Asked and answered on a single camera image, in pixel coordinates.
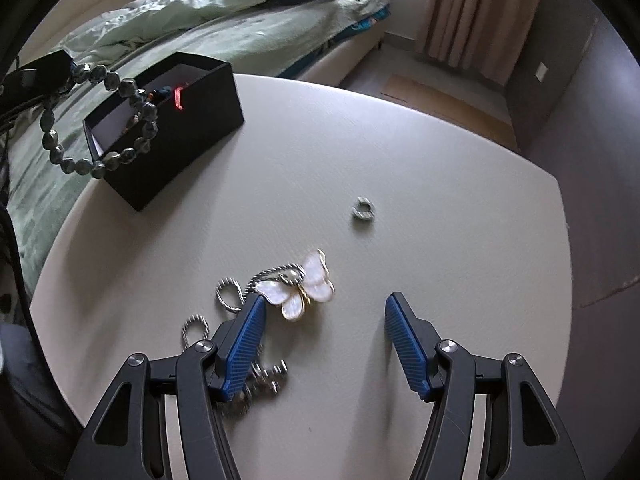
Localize green bed blanket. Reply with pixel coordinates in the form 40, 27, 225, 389
6, 0, 392, 272

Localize grey faceted bead bracelet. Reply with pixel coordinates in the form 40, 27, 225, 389
41, 60, 161, 179

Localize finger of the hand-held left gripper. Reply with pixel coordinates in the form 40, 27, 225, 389
12, 51, 75, 95

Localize cardboard floor sheets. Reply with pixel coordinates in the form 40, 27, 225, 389
381, 73, 519, 152

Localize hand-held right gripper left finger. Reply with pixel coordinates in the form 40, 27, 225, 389
62, 294, 268, 480

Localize light green duvet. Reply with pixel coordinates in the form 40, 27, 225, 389
59, 0, 390, 57

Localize white butterfly pendant necklace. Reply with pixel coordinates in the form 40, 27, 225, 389
181, 249, 335, 411

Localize black jewelry box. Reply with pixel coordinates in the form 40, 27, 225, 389
82, 51, 246, 212

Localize bed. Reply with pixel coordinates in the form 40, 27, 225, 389
0, 0, 392, 273

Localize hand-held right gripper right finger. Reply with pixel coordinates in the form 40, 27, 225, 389
383, 291, 588, 480

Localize black cable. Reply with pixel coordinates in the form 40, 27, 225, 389
0, 120, 48, 366

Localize white square table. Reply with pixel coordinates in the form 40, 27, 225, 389
27, 74, 574, 480

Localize pink curtain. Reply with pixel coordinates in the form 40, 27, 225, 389
414, 0, 549, 84

